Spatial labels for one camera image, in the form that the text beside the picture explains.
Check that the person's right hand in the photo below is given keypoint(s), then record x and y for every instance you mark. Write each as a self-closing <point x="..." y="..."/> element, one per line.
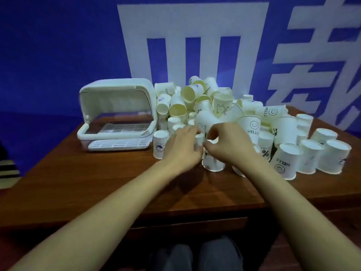
<point x="234" y="146"/>

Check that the person's left hand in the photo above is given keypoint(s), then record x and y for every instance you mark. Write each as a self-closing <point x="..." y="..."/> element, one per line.
<point x="183" y="146"/>

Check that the panda print white paper cup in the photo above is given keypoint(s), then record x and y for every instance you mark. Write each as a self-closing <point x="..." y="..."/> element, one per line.
<point x="215" y="165"/>

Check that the pile of paper cups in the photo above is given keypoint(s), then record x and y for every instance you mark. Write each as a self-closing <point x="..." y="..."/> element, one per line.
<point x="285" y="124"/>

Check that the white plastic storage box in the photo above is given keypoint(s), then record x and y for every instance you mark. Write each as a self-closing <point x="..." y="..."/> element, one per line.
<point x="118" y="90"/>

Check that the person's left forearm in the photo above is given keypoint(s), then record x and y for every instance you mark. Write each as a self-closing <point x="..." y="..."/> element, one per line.
<point x="98" y="228"/>

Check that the person's right forearm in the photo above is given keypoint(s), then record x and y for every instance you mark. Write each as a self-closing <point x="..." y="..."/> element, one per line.
<point x="270" y="208"/>

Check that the person's grey trousers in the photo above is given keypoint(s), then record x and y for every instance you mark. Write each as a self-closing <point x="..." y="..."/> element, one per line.
<point x="217" y="256"/>

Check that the white slotted drain tray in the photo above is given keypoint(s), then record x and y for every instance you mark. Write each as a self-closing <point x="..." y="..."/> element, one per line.
<point x="118" y="144"/>

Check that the brown wooden table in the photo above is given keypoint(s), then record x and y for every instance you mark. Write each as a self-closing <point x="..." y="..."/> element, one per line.
<point x="84" y="180"/>

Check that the brown drawer cabinet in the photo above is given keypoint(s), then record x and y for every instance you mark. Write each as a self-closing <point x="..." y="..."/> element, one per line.
<point x="324" y="245"/>

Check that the blue white backdrop banner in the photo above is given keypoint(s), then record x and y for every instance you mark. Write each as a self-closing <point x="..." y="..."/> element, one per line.
<point x="42" y="53"/>

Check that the black white striped mat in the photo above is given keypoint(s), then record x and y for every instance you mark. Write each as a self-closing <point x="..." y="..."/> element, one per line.
<point x="8" y="173"/>

